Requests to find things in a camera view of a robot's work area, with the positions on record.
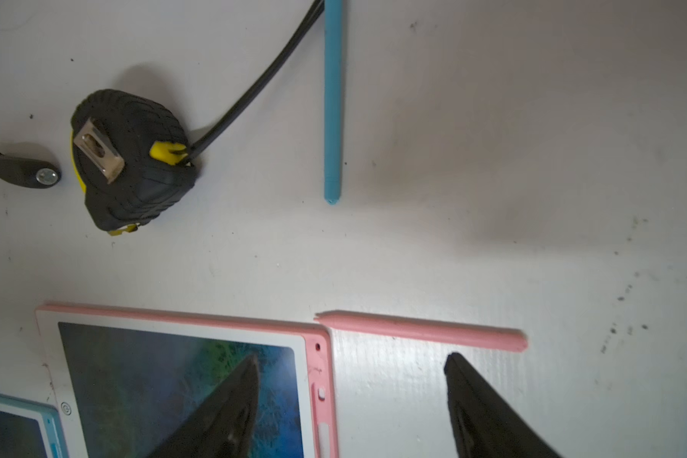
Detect pink writing tablet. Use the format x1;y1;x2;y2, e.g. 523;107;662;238
35;305;339;457

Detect small black screwdriver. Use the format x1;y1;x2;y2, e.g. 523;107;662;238
0;153;61;189

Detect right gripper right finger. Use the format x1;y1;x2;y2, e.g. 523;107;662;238
444;352;558;457

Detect black yellow tape measure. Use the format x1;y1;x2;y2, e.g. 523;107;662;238
69;0;326;237

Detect pink stylus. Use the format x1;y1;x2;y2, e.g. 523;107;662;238
314;311;529;353

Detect left blue writing tablet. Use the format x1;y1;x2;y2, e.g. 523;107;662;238
0;394;69;458

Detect blue stylus near tape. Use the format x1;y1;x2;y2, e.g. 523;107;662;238
324;0;344;205

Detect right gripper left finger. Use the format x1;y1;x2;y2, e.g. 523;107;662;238
150;355;261;457

